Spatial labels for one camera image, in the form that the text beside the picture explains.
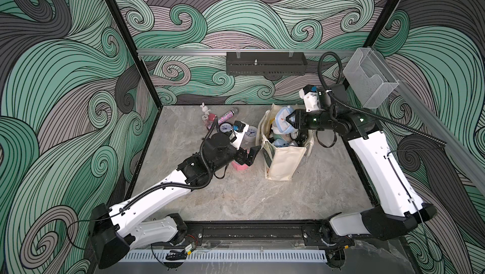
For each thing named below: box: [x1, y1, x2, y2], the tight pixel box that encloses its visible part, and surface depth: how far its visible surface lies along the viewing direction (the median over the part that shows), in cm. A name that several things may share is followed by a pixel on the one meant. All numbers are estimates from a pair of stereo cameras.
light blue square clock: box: [275, 106, 297, 134], surface depth 72 cm
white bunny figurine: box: [199, 101, 211, 116], surface depth 112 cm
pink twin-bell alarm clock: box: [231, 160, 249, 172], surface depth 65 cm
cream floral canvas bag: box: [256, 103, 316, 182], surface depth 80 cm
